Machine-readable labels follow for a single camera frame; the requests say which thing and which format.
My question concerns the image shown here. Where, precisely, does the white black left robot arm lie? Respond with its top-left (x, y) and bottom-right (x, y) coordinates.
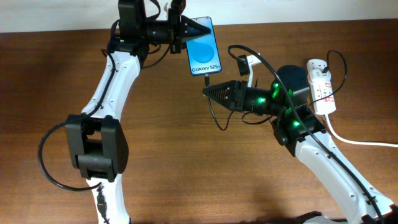
top-left (66, 0), bottom-right (211, 223)

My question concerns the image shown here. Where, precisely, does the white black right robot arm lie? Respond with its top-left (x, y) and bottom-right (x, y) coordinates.
top-left (203, 65), bottom-right (397, 223)

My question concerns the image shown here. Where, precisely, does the blue Galaxy smartphone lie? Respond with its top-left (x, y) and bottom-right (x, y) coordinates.
top-left (187, 17), bottom-right (222, 77)

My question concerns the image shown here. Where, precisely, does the black USB charging cable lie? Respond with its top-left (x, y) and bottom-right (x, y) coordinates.
top-left (203, 49), bottom-right (348, 131)

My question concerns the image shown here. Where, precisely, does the white USB charger plug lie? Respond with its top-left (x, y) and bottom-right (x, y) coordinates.
top-left (307, 69), bottom-right (331, 85)

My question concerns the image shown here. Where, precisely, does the white power strip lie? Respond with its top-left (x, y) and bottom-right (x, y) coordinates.
top-left (307, 59), bottom-right (336, 115)

